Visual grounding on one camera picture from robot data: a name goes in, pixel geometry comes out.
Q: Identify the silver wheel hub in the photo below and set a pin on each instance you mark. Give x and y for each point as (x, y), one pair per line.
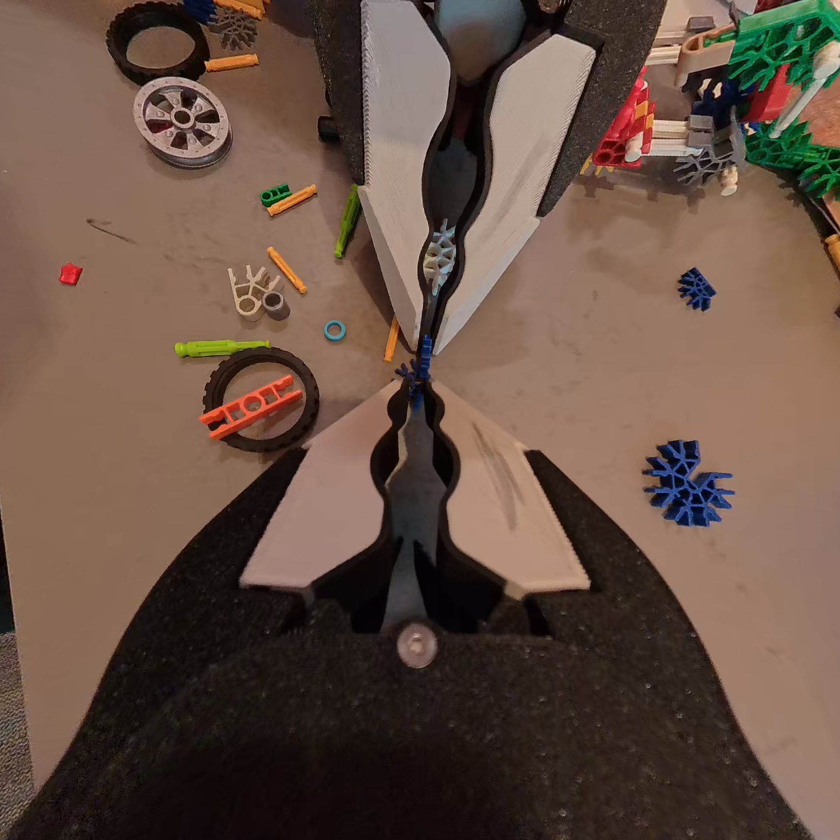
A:
(143, 118)

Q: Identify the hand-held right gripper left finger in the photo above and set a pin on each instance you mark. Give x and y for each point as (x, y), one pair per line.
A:
(321, 518)

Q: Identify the small red plastic piece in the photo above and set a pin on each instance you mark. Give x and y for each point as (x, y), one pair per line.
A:
(70, 274)

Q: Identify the small blue connector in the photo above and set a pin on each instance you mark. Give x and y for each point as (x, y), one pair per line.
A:
(426, 348)
(413, 387)
(697, 289)

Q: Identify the multicoloured construction toy model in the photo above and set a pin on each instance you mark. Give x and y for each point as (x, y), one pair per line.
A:
(623, 131)

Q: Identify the short orange rod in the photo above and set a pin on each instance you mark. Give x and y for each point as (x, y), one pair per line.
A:
(391, 341)
(298, 199)
(287, 270)
(229, 63)

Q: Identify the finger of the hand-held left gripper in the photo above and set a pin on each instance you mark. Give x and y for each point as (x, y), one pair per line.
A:
(525, 131)
(400, 98)

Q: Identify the white snowflake connector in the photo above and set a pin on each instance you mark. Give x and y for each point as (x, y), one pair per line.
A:
(439, 256)

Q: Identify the green clip connector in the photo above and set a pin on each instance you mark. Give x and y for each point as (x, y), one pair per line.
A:
(269, 197)

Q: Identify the dark grey snowflake connector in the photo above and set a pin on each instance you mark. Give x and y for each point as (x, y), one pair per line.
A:
(236, 29)

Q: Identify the large blue snowflake connector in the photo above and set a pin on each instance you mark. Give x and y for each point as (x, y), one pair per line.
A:
(686, 485)

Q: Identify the black rubber tyre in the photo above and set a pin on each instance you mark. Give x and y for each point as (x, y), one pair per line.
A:
(118, 52)
(308, 407)

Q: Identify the long yellow rod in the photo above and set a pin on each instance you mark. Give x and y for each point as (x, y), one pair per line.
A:
(833, 253)

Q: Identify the grey cylindrical spacer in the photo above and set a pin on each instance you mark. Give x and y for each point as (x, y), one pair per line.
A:
(282, 312)

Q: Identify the yellow connector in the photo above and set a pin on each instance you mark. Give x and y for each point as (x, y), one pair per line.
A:
(249, 8)

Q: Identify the white triangular connector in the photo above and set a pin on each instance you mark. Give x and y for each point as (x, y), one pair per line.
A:
(253, 289)

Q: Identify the orange ladder connector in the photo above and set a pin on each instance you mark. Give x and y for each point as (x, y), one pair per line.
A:
(213, 420)

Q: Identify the lime green plastic rod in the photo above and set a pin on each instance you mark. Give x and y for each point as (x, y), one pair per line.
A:
(346, 226)
(216, 347)

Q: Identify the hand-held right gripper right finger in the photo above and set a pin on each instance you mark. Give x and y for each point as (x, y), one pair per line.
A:
(512, 525)

